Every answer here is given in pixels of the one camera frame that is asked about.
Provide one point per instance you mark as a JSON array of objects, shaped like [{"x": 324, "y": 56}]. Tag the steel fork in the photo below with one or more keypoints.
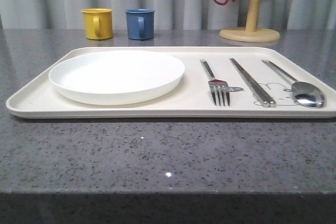
[{"x": 219, "y": 88}]

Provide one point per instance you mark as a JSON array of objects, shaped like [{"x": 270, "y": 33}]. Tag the white round plate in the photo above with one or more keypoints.
[{"x": 117, "y": 77}]

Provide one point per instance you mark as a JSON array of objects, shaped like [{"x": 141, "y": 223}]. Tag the steel spoon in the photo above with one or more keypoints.
[{"x": 304, "y": 93}]

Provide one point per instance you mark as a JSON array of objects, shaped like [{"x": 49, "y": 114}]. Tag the cream serving tray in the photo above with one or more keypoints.
[{"x": 38, "y": 99}]

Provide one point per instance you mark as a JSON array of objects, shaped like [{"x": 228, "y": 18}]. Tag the blue mug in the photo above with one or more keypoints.
[{"x": 140, "y": 23}]

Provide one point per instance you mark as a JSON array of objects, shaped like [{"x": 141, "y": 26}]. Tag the yellow mug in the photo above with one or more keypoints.
[{"x": 98, "y": 23}]

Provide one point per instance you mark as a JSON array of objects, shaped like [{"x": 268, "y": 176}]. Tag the wooden mug tree stand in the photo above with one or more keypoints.
[{"x": 250, "y": 33}]

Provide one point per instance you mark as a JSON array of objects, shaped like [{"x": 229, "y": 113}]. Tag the grey curtain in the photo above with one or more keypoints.
[{"x": 171, "y": 14}]

